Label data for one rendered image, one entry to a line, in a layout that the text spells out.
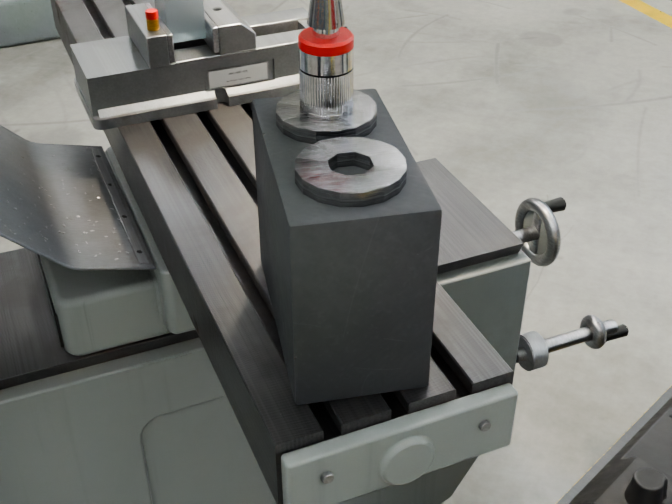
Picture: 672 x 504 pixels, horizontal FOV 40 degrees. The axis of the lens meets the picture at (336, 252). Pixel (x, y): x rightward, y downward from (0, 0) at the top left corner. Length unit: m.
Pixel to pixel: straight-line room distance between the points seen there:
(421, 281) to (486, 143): 2.49
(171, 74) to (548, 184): 1.94
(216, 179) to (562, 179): 2.06
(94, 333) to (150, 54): 0.36
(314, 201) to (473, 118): 2.68
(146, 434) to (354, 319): 0.60
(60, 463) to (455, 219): 0.66
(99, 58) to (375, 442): 0.70
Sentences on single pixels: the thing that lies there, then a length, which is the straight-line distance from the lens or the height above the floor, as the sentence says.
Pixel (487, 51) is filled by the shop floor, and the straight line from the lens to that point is 3.93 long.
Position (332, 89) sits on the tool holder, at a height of 1.19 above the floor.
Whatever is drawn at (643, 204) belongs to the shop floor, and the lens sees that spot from 3.00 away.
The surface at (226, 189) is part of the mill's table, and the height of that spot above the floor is 0.96.
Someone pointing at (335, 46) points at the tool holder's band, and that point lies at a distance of 0.78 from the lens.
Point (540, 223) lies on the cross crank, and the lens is 1.56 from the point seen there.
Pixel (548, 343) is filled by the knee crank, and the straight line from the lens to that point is 1.53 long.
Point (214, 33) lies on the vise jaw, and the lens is 1.25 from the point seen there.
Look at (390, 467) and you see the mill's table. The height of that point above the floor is 0.91.
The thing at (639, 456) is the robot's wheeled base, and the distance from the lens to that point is 1.33.
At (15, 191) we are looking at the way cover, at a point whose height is 0.95.
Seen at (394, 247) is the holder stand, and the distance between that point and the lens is 0.72.
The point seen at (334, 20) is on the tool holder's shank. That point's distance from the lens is 0.78.
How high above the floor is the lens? 1.53
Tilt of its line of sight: 35 degrees down
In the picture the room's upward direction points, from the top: straight up
